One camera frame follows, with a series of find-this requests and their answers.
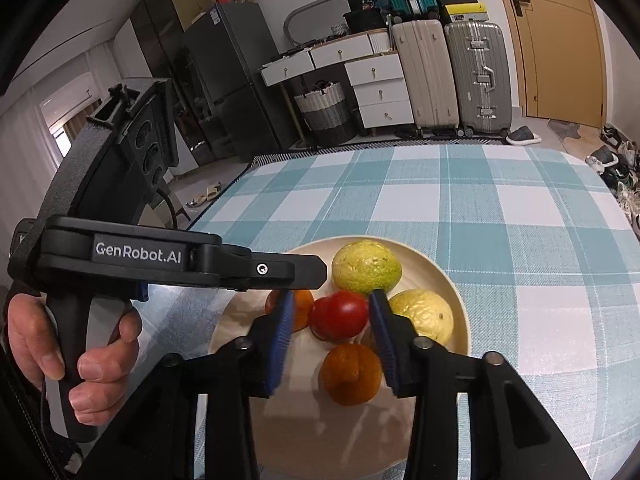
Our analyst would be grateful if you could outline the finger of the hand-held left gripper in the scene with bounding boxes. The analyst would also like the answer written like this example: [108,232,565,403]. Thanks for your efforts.
[222,246,328,293]

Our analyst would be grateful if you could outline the grey door mat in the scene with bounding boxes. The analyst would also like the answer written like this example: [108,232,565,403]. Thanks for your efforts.
[547,119,581,138]

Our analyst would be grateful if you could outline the pile of sneakers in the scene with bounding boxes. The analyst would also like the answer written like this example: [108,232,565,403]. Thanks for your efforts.
[585,125,640,241]

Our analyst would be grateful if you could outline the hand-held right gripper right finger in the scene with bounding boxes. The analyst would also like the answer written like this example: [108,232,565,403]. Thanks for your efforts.
[368,289,593,480]

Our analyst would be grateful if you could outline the woven laundry basket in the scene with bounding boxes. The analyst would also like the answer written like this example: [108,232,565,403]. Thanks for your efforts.
[293,81,357,147]

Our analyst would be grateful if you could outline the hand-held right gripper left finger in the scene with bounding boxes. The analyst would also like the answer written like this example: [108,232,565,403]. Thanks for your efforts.
[65,290,296,480]

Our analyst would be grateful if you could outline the oval mirror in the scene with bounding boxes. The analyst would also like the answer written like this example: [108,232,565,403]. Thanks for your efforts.
[284,0,351,46]

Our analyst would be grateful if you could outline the dark glass cabinet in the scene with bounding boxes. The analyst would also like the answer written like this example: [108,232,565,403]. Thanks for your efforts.
[130,0,211,171]

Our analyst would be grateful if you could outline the dark grey refrigerator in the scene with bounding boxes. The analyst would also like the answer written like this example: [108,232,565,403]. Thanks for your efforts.
[181,1,288,163]

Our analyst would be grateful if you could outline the wooden door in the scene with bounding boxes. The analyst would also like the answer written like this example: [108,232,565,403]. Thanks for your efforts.
[487,0,608,128]

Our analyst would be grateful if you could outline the teal checkered tablecloth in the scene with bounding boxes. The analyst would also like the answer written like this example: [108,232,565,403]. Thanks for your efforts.
[192,142,640,480]

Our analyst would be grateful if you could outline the silver suitcase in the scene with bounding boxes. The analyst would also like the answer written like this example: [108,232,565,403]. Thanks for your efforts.
[444,21,513,136]

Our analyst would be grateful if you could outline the grey slippers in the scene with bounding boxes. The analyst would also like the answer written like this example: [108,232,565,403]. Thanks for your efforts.
[505,126,542,147]

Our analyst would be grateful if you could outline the brown curtain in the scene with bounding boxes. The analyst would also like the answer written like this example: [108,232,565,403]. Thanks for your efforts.
[52,105,101,148]

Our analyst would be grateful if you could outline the green yellow citrus fruit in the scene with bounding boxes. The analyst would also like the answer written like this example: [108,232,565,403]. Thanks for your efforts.
[389,289,455,346]
[331,241,403,296]

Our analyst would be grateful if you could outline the person's left hand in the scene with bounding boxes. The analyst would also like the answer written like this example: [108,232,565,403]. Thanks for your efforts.
[2,292,143,428]

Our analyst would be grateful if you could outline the white drawer desk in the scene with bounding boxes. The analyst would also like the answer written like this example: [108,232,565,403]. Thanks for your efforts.
[260,30,416,136]

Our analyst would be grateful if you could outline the red round fruit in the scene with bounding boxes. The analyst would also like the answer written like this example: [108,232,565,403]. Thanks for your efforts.
[307,290,370,342]

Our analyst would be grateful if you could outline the beige slippers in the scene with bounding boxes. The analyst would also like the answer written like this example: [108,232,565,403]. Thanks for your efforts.
[186,185,221,208]

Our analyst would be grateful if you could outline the beige suitcase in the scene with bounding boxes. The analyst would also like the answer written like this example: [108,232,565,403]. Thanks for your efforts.
[391,20,460,133]

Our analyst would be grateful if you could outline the beige round plate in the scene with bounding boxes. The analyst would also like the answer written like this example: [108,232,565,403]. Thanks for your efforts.
[207,236,473,480]

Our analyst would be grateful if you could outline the orange tangerine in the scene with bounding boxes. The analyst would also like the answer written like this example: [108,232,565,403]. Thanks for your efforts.
[320,343,383,407]
[265,289,316,332]

